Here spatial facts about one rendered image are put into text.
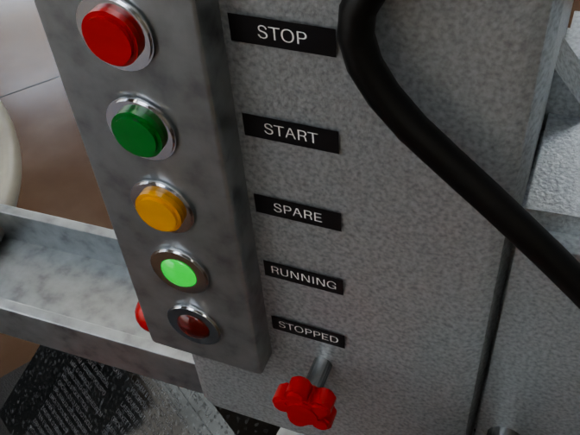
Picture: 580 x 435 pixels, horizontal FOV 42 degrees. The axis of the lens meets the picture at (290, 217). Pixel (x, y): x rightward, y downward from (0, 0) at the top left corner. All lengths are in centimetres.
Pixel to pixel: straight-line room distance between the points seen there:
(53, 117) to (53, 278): 205
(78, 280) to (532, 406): 51
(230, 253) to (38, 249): 50
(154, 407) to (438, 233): 73
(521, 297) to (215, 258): 16
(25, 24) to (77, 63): 310
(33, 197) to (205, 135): 223
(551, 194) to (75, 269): 57
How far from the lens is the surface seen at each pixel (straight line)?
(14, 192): 92
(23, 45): 331
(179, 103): 34
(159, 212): 38
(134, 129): 35
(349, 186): 35
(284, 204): 38
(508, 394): 47
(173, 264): 42
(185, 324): 46
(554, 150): 40
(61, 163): 265
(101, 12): 32
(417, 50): 30
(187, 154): 36
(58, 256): 85
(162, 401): 102
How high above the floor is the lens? 165
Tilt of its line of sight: 46 degrees down
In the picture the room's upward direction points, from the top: 6 degrees counter-clockwise
